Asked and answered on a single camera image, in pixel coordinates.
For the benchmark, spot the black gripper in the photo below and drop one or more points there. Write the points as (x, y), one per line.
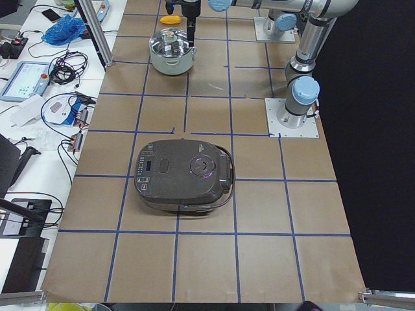
(191, 9)

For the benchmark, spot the yellow corn cob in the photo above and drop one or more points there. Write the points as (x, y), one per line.
(171, 20)

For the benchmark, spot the glass pot lid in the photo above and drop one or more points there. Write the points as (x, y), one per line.
(169, 43)

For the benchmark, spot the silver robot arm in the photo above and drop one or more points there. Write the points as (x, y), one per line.
(280, 26)
(302, 88)

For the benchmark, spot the pale green electric pot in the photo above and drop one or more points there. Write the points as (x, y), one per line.
(174, 66)

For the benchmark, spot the blue plastic bag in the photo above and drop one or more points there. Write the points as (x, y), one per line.
(64, 31)

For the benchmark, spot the black rice cooker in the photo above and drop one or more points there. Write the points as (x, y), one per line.
(184, 176)

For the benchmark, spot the white round device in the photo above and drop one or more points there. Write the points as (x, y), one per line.
(59, 111)

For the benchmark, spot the teach pendant tablet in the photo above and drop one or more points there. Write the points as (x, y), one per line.
(28, 79)

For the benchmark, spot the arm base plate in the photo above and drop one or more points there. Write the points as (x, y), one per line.
(285, 125)
(267, 31)

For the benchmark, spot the aluminium frame post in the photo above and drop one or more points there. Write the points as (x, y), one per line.
(90, 19)

